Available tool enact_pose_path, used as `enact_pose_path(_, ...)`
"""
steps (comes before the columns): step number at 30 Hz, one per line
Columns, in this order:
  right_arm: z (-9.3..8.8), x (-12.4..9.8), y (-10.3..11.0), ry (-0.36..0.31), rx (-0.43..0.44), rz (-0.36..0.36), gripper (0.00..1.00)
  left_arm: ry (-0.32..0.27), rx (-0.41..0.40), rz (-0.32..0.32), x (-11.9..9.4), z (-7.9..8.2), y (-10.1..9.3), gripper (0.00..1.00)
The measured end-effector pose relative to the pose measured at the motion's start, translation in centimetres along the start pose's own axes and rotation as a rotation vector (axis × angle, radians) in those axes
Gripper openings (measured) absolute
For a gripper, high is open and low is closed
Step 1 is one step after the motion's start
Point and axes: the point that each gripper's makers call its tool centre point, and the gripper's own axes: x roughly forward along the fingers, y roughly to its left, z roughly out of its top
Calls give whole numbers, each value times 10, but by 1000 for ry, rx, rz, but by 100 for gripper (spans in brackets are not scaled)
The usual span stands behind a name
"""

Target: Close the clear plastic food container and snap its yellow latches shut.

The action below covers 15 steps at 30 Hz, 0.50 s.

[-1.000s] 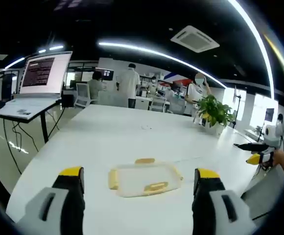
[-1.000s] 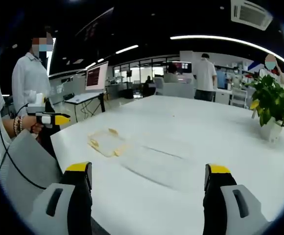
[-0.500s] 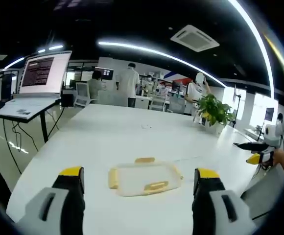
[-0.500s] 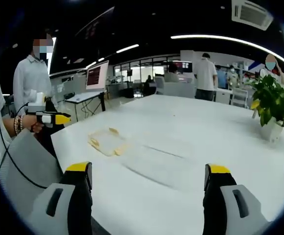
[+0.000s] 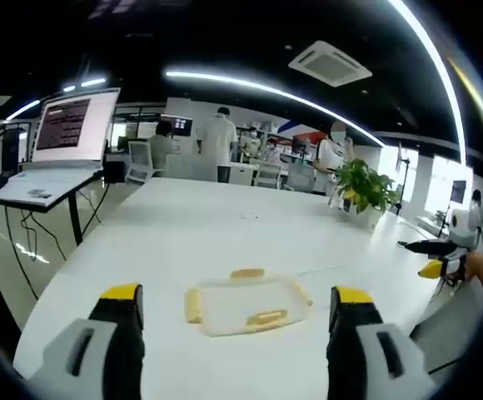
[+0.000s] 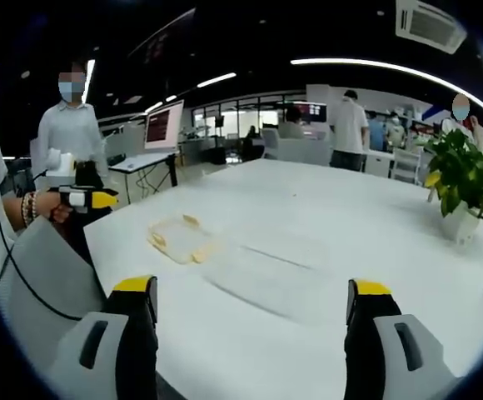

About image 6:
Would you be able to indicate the person's left hand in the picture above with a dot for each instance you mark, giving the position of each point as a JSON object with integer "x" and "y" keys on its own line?
{"x": 54, "y": 206}

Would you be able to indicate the clear container lid yellow latches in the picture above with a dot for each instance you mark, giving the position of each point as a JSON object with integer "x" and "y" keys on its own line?
{"x": 181, "y": 239}

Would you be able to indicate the computer monitor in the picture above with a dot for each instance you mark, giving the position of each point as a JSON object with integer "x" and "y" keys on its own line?
{"x": 163, "y": 125}

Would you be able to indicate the short ceiling light strip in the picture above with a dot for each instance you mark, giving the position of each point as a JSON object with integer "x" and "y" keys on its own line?
{"x": 216, "y": 80}

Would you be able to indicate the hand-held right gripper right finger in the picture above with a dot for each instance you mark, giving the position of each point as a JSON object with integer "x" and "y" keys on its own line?
{"x": 364, "y": 346}

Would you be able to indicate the white chair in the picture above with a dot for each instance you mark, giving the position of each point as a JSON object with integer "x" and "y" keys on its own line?
{"x": 406, "y": 164}

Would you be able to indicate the ceiling air conditioner vent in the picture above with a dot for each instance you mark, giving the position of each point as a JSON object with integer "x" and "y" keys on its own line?
{"x": 429, "y": 25}

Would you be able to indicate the white side desk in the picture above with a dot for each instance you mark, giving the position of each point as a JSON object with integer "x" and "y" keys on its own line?
{"x": 141, "y": 161}

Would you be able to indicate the long curved ceiling light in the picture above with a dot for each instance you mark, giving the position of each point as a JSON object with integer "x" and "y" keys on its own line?
{"x": 391, "y": 66}

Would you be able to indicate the green potted plant white pot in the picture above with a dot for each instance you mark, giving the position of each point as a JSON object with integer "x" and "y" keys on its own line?
{"x": 464, "y": 175}

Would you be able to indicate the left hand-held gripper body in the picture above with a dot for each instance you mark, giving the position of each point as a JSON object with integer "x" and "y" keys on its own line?
{"x": 76, "y": 199}

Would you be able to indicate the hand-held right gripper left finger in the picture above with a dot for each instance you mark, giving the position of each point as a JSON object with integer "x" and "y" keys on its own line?
{"x": 135, "y": 341}

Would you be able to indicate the wall screen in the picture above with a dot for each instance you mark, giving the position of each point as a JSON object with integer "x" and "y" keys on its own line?
{"x": 313, "y": 111}

